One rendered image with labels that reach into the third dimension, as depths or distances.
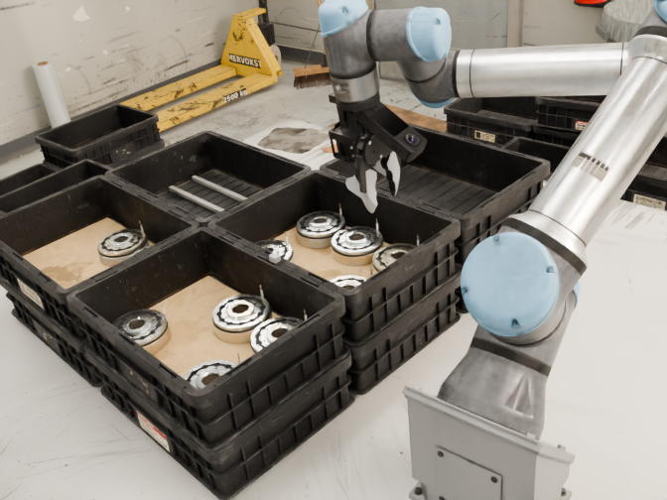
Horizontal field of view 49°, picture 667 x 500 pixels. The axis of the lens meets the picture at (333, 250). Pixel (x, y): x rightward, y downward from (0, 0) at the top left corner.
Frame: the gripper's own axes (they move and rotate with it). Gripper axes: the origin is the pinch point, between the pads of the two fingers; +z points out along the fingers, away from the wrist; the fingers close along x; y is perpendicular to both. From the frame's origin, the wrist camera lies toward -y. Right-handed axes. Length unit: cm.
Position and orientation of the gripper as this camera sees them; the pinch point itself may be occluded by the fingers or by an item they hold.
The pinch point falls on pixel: (385, 198)
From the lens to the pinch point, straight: 130.4
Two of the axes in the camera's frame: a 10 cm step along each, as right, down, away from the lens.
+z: 1.9, 7.8, 6.0
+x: -6.8, 5.4, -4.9
